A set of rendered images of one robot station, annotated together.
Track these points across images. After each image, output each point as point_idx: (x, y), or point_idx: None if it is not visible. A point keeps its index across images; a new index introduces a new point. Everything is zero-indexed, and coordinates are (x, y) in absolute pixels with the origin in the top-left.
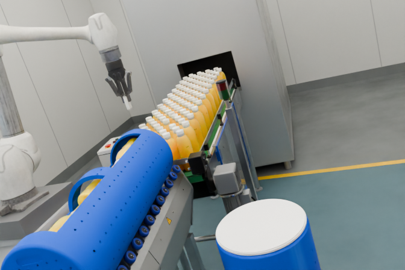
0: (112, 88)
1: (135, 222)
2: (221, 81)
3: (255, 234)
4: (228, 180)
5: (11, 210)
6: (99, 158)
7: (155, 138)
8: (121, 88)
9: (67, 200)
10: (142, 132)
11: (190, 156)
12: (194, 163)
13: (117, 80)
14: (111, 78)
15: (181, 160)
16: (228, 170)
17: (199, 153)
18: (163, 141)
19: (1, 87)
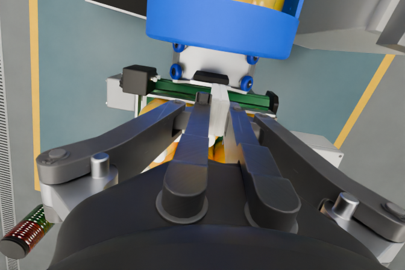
0: (298, 142)
1: None
2: (5, 240)
3: None
4: (122, 76)
5: None
6: (334, 146)
7: None
8: (227, 145)
9: (394, 9)
10: (184, 8)
11: (141, 76)
12: (140, 68)
13: (240, 164)
14: (308, 203)
15: (167, 96)
16: (114, 85)
17: (127, 82)
18: (146, 18)
19: None
